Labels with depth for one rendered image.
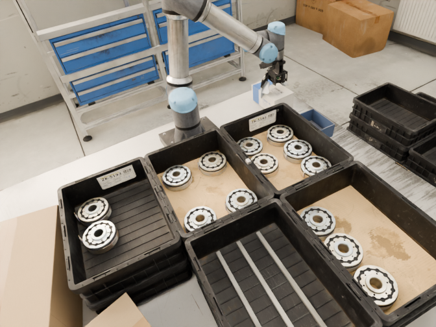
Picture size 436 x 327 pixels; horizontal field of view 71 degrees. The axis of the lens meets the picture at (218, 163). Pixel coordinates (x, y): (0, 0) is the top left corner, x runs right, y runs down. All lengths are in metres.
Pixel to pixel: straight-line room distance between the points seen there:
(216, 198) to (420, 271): 0.61
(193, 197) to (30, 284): 0.52
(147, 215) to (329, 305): 0.60
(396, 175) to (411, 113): 0.80
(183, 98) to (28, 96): 2.62
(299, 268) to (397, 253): 0.27
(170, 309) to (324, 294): 0.45
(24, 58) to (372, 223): 3.27
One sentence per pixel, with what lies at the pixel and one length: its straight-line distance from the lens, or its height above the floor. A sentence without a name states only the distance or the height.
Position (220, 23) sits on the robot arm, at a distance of 1.23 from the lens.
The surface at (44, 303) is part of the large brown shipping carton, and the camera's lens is 0.95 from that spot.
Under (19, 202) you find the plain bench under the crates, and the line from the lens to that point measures 1.57.
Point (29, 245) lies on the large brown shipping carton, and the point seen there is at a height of 0.90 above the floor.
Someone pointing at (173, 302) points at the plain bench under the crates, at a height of 0.70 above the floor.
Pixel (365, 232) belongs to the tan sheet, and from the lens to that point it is 1.02.
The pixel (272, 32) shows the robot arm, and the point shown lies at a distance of 1.46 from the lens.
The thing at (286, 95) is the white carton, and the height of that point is 0.80.
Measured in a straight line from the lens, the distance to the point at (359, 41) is 3.77.
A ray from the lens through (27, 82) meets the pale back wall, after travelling 3.68.
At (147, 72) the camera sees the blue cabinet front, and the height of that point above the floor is 0.42.
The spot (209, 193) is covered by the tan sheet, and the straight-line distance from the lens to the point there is 1.07.
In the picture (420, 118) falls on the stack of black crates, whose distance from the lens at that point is 2.12.
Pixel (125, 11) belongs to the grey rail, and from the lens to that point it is 2.68.
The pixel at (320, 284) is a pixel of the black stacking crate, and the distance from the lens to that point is 0.90.
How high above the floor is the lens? 1.64
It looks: 44 degrees down
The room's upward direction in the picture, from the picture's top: 8 degrees counter-clockwise
